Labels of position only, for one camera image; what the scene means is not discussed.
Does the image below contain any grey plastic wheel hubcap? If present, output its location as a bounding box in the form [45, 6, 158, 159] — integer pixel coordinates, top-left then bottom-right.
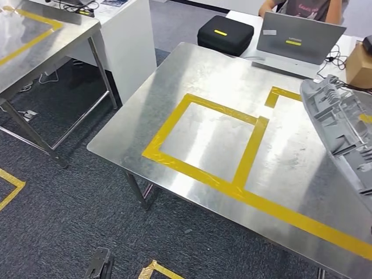
[300, 74, 372, 214]

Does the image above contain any steel workbench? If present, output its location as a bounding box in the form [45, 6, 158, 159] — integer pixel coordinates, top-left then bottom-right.
[87, 41, 372, 279]

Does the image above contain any yellow workbench tape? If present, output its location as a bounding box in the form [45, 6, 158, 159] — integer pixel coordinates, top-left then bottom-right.
[142, 86, 372, 263]

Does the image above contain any black zip case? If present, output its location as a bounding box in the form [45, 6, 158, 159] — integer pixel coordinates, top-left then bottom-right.
[197, 15, 255, 58]

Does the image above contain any white desk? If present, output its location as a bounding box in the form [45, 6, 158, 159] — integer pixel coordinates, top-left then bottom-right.
[27, 0, 158, 105]
[225, 9, 372, 84]

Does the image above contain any printed paper sheet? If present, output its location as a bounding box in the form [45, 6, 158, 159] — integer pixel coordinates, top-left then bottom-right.
[100, 0, 128, 8]

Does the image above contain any grey laptop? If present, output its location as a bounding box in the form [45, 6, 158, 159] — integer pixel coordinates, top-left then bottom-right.
[251, 11, 347, 80]

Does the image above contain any person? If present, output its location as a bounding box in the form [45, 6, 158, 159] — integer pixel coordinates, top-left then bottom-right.
[258, 0, 343, 24]

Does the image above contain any steel table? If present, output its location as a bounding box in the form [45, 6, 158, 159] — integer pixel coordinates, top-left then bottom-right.
[0, 0, 118, 169]

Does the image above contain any yellow table tape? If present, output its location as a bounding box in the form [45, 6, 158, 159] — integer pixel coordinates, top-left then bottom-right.
[0, 5, 63, 68]

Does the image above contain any cardboard box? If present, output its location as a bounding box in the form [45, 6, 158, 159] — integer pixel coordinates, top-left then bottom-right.
[345, 40, 372, 90]

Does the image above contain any black object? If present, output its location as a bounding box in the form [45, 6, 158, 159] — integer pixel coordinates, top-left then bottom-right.
[361, 34, 372, 55]

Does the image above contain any black device with cables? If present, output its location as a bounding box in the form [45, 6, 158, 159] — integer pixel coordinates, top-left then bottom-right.
[45, 0, 100, 18]

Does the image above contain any black laptop cable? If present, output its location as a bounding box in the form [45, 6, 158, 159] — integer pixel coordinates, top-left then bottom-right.
[316, 44, 372, 93]

